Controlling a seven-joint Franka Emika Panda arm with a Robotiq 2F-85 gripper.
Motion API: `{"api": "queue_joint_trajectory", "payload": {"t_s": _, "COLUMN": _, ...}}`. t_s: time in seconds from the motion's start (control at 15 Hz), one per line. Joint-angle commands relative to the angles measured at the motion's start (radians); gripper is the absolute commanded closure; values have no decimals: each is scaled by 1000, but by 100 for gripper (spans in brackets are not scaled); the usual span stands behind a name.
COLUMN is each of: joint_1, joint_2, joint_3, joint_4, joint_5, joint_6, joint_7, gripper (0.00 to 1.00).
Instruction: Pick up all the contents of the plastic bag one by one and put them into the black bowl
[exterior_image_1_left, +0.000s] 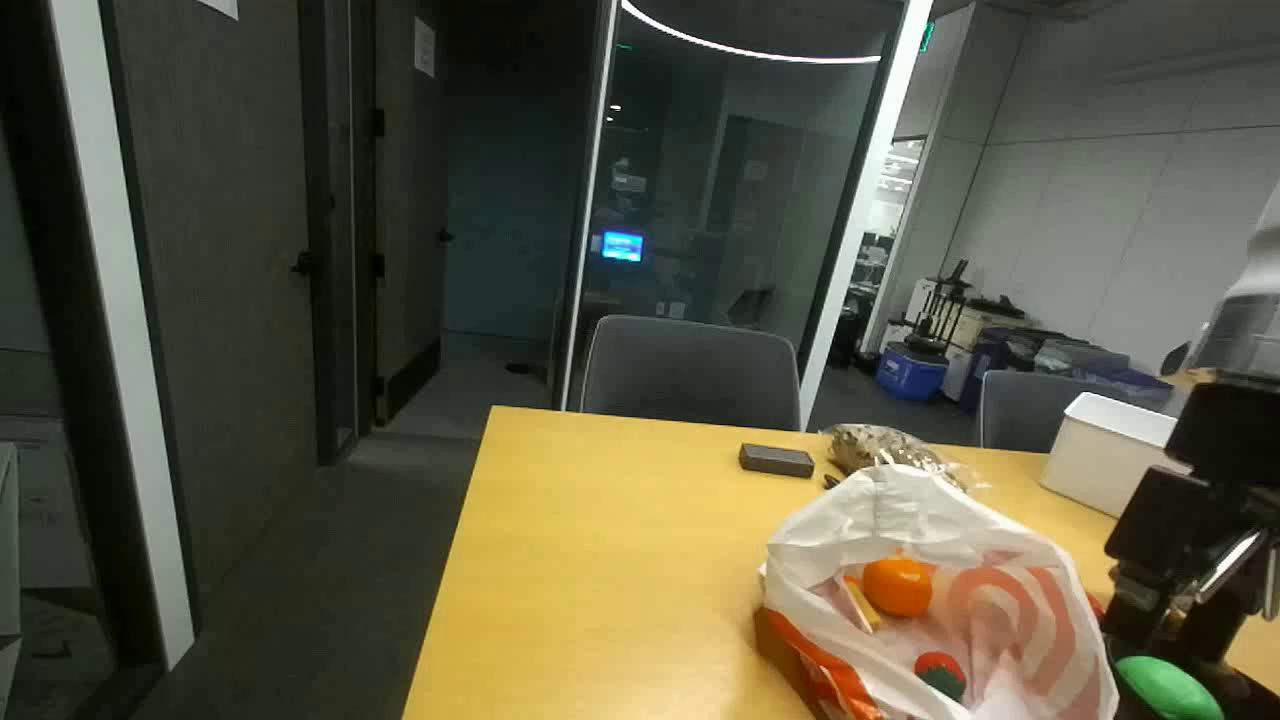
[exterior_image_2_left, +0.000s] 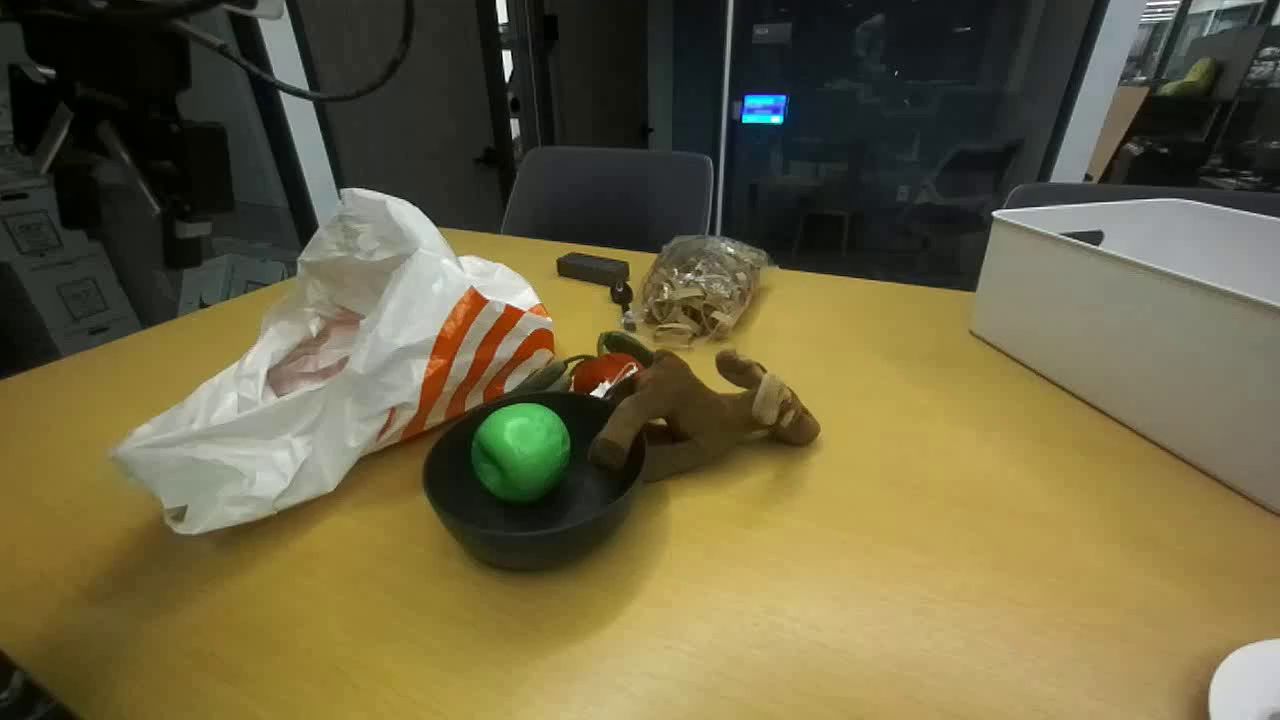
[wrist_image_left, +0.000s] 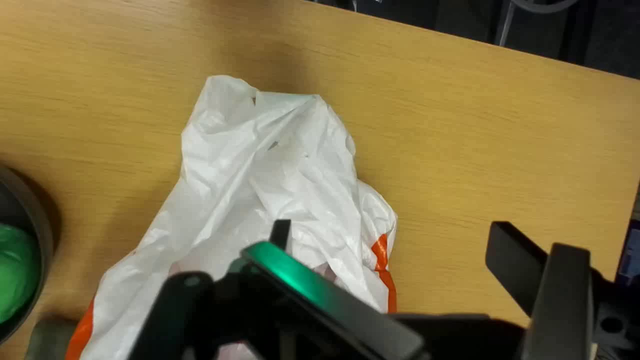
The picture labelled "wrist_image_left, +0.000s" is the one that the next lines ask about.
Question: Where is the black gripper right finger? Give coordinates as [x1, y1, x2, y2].
[486, 222, 594, 360]

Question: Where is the white orange plastic bag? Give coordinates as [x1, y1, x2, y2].
[65, 77, 399, 360]

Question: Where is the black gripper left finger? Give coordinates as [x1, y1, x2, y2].
[230, 221, 428, 360]

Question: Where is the black bowl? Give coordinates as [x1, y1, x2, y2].
[0, 166, 55, 342]

